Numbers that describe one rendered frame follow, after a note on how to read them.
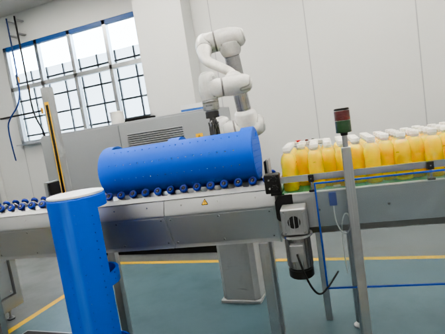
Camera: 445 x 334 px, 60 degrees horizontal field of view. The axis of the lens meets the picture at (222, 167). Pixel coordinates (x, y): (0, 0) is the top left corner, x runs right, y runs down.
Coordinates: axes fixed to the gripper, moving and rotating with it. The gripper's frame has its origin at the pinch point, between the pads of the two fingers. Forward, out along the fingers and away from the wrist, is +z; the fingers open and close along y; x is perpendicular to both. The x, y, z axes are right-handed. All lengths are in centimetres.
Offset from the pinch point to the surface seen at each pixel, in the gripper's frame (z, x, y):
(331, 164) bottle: 15, 59, 19
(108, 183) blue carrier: 10, -59, 19
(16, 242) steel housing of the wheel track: 40, -131, 17
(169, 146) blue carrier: -4.7, -21.8, 15.8
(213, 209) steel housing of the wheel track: 30.2, -1.7, 19.5
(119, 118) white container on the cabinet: -36, -157, -184
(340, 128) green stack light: -3, 64, 44
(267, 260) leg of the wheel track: 61, 22, 15
